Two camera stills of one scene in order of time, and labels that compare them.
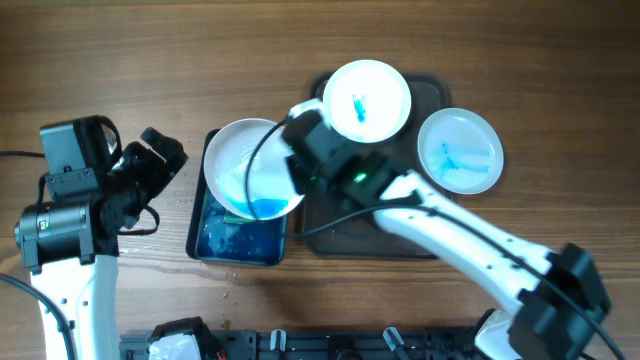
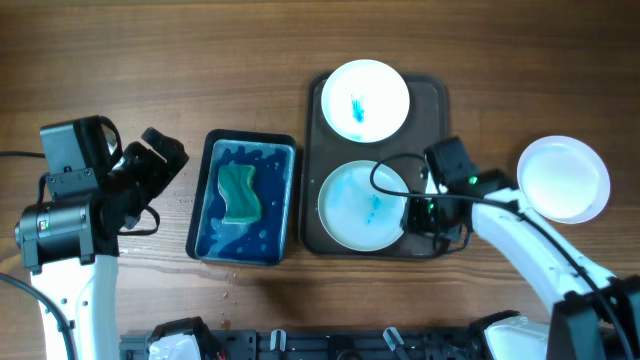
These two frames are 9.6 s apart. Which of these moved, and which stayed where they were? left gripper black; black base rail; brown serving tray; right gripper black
Moved: right gripper black
Stayed: left gripper black; brown serving tray; black base rail
